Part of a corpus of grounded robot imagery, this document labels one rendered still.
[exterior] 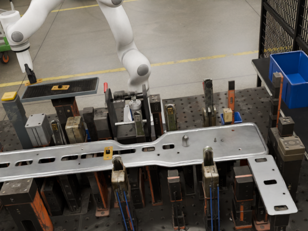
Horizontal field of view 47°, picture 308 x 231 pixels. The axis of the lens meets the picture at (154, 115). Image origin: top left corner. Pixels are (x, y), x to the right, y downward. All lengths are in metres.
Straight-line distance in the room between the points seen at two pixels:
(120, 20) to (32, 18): 0.42
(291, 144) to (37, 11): 1.16
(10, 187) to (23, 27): 0.64
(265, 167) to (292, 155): 0.11
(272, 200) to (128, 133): 0.74
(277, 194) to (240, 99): 1.11
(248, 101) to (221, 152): 0.90
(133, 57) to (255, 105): 0.88
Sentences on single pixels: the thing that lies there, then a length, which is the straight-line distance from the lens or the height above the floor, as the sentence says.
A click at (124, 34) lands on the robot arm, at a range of 1.77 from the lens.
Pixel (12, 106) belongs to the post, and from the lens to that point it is 1.86.
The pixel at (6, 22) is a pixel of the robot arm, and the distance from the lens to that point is 1.64.
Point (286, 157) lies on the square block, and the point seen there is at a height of 1.02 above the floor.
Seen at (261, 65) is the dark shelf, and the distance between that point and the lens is 2.04.
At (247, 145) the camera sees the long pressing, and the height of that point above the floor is 1.00.
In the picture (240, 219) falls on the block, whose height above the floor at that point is 0.76.
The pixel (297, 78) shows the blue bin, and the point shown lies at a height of 1.03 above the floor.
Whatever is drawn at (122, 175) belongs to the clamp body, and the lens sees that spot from 1.36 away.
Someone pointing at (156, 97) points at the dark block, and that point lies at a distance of 1.63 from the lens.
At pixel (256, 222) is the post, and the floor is 0.71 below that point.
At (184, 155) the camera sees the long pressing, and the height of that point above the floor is 1.00.
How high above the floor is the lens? 1.98
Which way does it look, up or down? 35 degrees down
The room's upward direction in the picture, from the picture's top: 8 degrees counter-clockwise
